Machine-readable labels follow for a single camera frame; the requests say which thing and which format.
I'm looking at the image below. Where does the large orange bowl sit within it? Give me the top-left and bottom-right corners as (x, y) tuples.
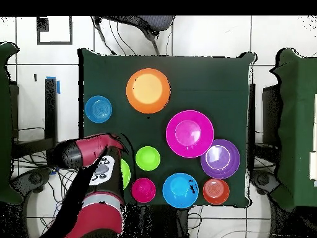
(126, 68), (172, 114)

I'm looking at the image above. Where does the small green bowl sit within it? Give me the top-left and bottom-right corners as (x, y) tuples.
(135, 146), (161, 172)

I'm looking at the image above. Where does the large pink bowl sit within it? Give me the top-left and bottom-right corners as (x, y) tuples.
(165, 110), (215, 159)

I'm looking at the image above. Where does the large green bowl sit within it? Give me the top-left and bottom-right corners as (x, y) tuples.
(120, 158), (131, 190)

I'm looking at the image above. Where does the small crimson bowl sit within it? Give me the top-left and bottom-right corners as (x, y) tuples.
(130, 177), (157, 204)

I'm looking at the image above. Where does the blue bowl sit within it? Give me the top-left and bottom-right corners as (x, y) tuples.
(162, 172), (199, 209)

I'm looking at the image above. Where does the blue cup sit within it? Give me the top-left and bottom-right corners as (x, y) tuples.
(84, 95), (113, 124)

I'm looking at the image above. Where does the dark green tablecloth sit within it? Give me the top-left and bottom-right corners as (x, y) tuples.
(77, 48), (256, 208)

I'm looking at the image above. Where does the purple bowl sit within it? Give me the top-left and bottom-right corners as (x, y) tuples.
(200, 139), (241, 180)

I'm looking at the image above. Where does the orange cup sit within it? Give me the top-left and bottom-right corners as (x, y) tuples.
(202, 178), (230, 206)

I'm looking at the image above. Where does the grey office chair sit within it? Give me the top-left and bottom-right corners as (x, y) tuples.
(92, 15), (176, 55)

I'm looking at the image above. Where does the black chair base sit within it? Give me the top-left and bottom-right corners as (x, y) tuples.
(250, 169), (280, 196)
(11, 167), (53, 194)

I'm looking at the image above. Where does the green cloth on side table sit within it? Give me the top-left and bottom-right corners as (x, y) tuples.
(0, 42), (24, 205)
(269, 48), (317, 211)

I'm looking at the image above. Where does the black metal frame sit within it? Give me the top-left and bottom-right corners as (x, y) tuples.
(11, 77), (59, 169)
(247, 82), (282, 164)

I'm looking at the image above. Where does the tangle of cables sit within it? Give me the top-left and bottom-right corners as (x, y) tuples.
(12, 148), (80, 236)

